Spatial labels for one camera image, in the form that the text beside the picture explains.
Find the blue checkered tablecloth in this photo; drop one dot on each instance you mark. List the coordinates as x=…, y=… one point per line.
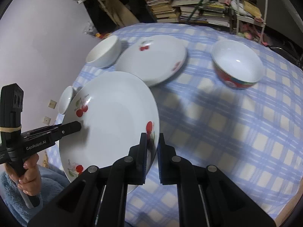
x=254, y=136

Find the large red patterned bowl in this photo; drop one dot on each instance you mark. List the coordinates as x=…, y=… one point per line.
x=236, y=65

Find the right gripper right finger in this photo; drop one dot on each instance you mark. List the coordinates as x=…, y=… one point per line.
x=206, y=196

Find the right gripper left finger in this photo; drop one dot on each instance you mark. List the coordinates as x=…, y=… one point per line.
x=98, y=196

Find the large cherry plate front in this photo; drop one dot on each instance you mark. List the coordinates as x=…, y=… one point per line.
x=114, y=109

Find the small red patterned bowl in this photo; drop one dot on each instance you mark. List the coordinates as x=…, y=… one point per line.
x=65, y=99

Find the white utility cart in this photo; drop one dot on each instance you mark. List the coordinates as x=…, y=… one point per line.
x=251, y=14

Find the plain white bowl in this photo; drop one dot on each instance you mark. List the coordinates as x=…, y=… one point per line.
x=105, y=53

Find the wall socket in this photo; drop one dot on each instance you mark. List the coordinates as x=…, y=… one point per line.
x=52, y=104
x=46, y=120

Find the stack of books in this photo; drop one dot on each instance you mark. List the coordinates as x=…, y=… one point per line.
x=163, y=11

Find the wooden bookshelf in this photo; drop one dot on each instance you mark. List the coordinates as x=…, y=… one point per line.
x=214, y=13

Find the light blue fleece sleeve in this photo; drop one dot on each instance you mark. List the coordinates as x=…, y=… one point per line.
x=53, y=182

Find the person's left hand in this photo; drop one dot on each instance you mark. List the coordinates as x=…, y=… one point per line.
x=30, y=183

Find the upper wall socket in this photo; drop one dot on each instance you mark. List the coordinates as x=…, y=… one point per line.
x=52, y=104

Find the plastic bag of items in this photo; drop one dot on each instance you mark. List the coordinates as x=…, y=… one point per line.
x=91, y=30

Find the lower wall socket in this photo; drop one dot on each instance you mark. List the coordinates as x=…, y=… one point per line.
x=46, y=120

